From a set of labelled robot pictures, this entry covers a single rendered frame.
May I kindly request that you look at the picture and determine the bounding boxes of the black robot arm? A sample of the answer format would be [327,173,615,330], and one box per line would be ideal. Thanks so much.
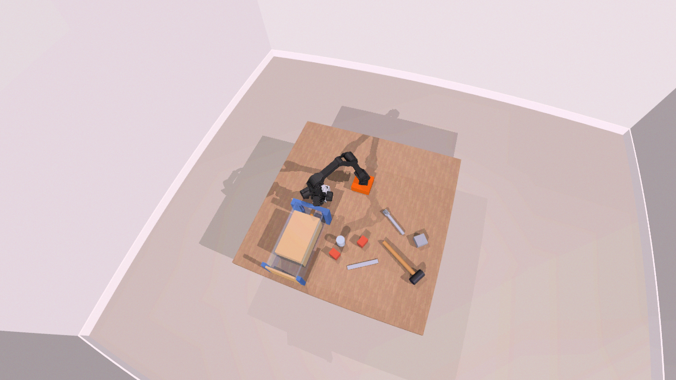
[300,151,370,206]

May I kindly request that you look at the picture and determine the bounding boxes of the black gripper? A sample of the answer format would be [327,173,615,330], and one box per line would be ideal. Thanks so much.
[310,190,333,201]

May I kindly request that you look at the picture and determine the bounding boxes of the pale grey flat bar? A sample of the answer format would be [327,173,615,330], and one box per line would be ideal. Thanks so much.
[347,259,379,270]

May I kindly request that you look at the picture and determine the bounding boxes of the mallet with wooden handle and black head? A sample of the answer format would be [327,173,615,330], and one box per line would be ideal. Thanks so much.
[382,241,425,285]

